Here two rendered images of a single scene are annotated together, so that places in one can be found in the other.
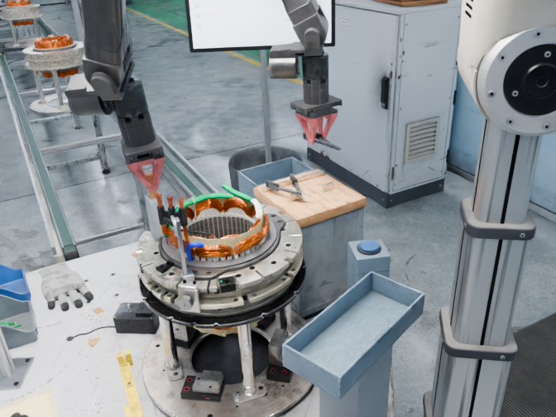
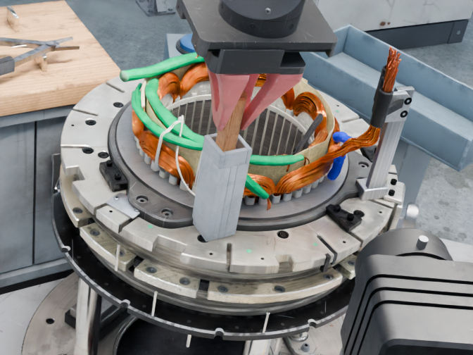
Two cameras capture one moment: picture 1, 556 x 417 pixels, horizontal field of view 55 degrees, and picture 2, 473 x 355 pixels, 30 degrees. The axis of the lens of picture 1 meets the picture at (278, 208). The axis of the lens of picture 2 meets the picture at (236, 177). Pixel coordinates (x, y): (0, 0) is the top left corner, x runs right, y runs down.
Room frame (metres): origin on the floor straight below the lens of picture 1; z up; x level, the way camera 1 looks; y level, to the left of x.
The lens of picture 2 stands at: (0.97, 0.80, 1.57)
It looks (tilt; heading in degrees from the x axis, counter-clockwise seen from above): 37 degrees down; 263
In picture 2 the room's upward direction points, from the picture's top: 11 degrees clockwise
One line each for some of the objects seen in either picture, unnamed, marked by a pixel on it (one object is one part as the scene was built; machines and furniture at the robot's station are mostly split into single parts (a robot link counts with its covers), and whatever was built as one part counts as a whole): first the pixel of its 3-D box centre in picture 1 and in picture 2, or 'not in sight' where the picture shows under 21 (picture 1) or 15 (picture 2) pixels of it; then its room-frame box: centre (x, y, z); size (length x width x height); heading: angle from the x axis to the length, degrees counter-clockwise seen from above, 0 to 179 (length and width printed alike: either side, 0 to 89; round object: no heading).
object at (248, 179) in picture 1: (277, 218); not in sight; (1.27, 0.00, 0.92); 0.17 x 0.11 x 0.28; 119
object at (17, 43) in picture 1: (24, 25); not in sight; (4.83, 2.10, 0.94); 0.39 x 0.39 x 0.30
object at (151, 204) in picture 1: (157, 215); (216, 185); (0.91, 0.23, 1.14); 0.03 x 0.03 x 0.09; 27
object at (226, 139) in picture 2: (151, 188); (229, 125); (0.91, 0.23, 1.20); 0.02 x 0.02 x 0.06
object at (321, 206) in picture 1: (308, 196); (10, 56); (1.14, -0.07, 1.05); 0.20 x 0.19 x 0.02; 29
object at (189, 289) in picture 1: (190, 296); (388, 211); (0.74, 0.16, 1.07); 0.04 x 0.02 x 0.05; 75
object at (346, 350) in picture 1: (355, 381); (375, 170); (0.68, -0.12, 0.92); 0.25 x 0.11 x 0.28; 137
